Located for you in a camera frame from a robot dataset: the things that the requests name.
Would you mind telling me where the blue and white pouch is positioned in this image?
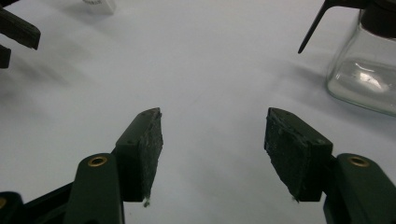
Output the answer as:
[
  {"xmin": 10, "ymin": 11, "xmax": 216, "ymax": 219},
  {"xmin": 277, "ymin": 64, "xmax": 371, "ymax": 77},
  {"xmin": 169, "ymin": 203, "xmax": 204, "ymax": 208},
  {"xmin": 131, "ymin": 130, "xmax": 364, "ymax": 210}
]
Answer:
[{"xmin": 81, "ymin": 0, "xmax": 117, "ymax": 16}]

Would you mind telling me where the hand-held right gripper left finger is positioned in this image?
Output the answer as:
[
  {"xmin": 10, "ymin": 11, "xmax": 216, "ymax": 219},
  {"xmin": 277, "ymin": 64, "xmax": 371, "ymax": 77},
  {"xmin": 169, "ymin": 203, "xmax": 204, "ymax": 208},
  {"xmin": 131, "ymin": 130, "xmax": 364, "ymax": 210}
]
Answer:
[{"xmin": 115, "ymin": 106, "xmax": 164, "ymax": 208}]

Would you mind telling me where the white table sheet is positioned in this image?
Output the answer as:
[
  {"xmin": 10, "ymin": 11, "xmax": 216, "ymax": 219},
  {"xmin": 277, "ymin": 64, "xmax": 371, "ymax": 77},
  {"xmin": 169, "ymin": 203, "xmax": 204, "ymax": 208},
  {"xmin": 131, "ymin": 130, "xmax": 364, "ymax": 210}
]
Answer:
[{"xmin": 0, "ymin": 0, "xmax": 396, "ymax": 224}]

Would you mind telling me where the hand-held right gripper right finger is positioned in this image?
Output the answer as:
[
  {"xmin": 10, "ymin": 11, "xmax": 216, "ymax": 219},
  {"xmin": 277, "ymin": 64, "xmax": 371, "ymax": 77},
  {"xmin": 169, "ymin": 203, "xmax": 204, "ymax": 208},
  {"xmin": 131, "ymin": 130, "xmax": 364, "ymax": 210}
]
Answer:
[{"xmin": 263, "ymin": 106, "xmax": 334, "ymax": 203}]

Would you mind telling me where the glass jar with black lid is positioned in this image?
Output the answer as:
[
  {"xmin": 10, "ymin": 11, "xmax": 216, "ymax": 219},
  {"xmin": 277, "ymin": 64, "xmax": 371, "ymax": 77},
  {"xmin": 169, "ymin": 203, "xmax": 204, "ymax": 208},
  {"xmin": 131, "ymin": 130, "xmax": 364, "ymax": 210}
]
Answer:
[{"xmin": 297, "ymin": 0, "xmax": 396, "ymax": 118}]

